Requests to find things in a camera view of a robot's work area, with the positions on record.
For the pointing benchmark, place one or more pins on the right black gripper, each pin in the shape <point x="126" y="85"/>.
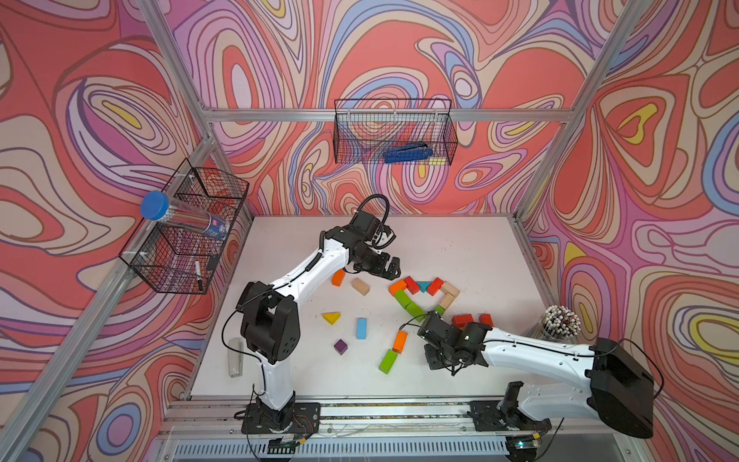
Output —
<point x="434" y="364"/>

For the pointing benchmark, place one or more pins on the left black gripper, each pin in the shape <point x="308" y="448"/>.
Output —
<point x="380" y="268"/>

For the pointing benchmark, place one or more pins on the red block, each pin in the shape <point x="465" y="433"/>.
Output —
<point x="435" y="286"/>
<point x="412" y="285"/>
<point x="461" y="321"/>
<point x="486" y="319"/>

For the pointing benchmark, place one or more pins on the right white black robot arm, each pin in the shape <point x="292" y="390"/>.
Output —
<point x="600" y="382"/>

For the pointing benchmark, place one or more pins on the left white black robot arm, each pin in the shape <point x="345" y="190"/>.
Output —
<point x="270" y="311"/>

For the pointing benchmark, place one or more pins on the green block bottom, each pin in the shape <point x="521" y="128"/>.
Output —
<point x="388" y="362"/>

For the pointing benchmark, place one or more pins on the light blue long block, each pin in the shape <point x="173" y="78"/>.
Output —
<point x="361" y="329"/>

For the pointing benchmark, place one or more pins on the yellow triangle block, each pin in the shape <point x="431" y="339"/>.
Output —
<point x="332" y="317"/>

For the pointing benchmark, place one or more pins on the purple cube block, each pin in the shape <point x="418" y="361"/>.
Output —
<point x="341" y="347"/>

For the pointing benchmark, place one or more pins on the cup of pencils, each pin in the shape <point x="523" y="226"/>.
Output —
<point x="560" y="323"/>

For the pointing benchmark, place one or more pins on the blue black tool in basket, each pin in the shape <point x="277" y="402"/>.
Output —
<point x="418" y="151"/>

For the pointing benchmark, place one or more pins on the grey stapler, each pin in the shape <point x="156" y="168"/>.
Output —
<point x="234" y="357"/>

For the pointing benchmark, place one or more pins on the white marker in basket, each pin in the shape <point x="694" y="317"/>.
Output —
<point x="199" y="279"/>

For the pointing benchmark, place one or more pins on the clear bottle blue cap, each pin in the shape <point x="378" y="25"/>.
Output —
<point x="158" y="206"/>

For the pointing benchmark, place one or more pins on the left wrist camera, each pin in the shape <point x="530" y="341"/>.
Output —
<point x="385" y="237"/>

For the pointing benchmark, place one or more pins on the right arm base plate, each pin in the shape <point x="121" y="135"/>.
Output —
<point x="488" y="416"/>

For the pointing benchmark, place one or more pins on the back black wire basket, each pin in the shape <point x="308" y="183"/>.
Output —
<point x="365" y="128"/>

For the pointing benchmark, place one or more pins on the black wire basket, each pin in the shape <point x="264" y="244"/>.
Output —
<point x="365" y="128"/>
<point x="163" y="256"/>

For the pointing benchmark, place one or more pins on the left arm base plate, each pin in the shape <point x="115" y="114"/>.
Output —
<point x="300" y="418"/>

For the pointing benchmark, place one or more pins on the left black wire basket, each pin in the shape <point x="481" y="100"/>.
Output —
<point x="163" y="256"/>

